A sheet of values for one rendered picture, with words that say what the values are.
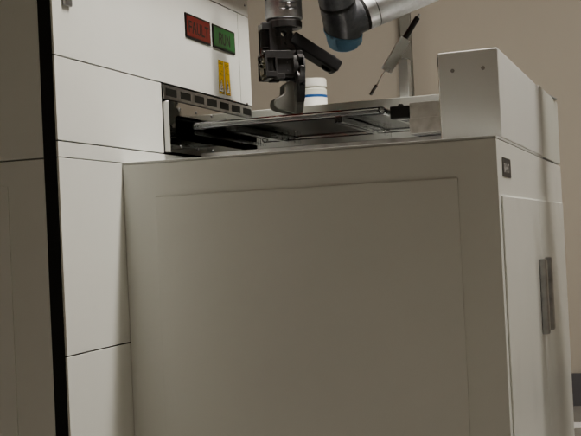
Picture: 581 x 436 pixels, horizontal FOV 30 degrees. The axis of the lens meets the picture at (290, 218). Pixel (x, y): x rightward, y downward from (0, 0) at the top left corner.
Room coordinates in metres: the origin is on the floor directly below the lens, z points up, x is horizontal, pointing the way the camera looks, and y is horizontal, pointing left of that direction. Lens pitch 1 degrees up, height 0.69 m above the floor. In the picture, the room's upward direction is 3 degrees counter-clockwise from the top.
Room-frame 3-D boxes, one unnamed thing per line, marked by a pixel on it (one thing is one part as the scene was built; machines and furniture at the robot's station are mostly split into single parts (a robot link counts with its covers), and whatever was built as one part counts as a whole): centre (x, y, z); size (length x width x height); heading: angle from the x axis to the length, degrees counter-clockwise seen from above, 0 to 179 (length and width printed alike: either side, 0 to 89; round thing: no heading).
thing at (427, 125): (2.05, -0.31, 0.87); 0.36 x 0.08 x 0.03; 160
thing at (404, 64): (2.32, -0.24, 1.03); 0.06 x 0.04 x 0.13; 70
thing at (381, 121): (2.12, -0.06, 0.90); 0.34 x 0.34 x 0.01; 70
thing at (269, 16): (2.17, -0.01, 1.13); 0.08 x 0.08 x 0.05
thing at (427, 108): (1.90, -0.26, 0.89); 0.08 x 0.03 x 0.03; 70
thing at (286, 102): (2.16, -0.01, 0.95); 0.06 x 0.03 x 0.09; 105
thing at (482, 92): (1.94, -0.38, 0.89); 0.55 x 0.09 x 0.14; 160
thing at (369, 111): (1.95, 0.00, 0.90); 0.37 x 0.01 x 0.01; 70
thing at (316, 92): (2.62, -0.07, 1.01); 0.07 x 0.07 x 0.10
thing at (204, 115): (2.18, 0.14, 0.89); 0.44 x 0.02 x 0.10; 160
